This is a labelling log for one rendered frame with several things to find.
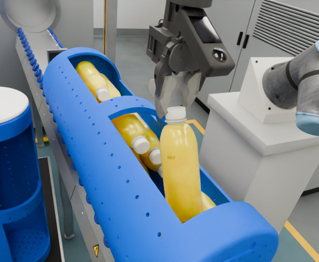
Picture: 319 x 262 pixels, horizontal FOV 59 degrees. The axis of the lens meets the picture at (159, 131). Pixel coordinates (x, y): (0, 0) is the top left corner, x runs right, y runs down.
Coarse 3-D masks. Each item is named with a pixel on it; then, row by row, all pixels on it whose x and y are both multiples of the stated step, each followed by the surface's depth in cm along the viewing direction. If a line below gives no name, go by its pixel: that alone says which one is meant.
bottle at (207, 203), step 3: (201, 192) 62; (204, 195) 61; (207, 195) 61; (204, 198) 60; (207, 198) 60; (204, 201) 59; (207, 201) 59; (210, 201) 60; (204, 204) 58; (207, 204) 58; (210, 204) 59; (213, 204) 59; (204, 207) 58; (207, 207) 58; (210, 207) 58; (204, 210) 57
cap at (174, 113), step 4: (168, 108) 53; (172, 108) 52; (176, 108) 52; (180, 108) 51; (184, 108) 51; (168, 112) 51; (172, 112) 51; (176, 112) 51; (180, 112) 51; (184, 112) 51; (168, 116) 51; (172, 116) 51; (176, 116) 51; (180, 116) 51; (184, 116) 52
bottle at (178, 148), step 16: (176, 128) 51; (160, 144) 53; (176, 144) 50; (192, 144) 51; (176, 160) 51; (192, 160) 51; (176, 176) 51; (192, 176) 52; (176, 192) 52; (192, 192) 52; (176, 208) 53; (192, 208) 53
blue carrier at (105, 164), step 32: (64, 64) 94; (96, 64) 109; (64, 96) 83; (128, 96) 75; (64, 128) 79; (96, 128) 67; (160, 128) 86; (96, 160) 62; (128, 160) 57; (96, 192) 60; (128, 192) 52; (160, 192) 50; (224, 192) 66; (128, 224) 49; (160, 224) 46; (192, 224) 44; (224, 224) 44; (256, 224) 45; (128, 256) 48; (160, 256) 43; (192, 256) 41; (224, 256) 44; (256, 256) 50
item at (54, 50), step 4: (56, 48) 142; (60, 48) 142; (64, 48) 143; (48, 52) 139; (52, 52) 139; (56, 52) 139; (60, 52) 140; (48, 56) 140; (52, 56) 139; (48, 60) 141
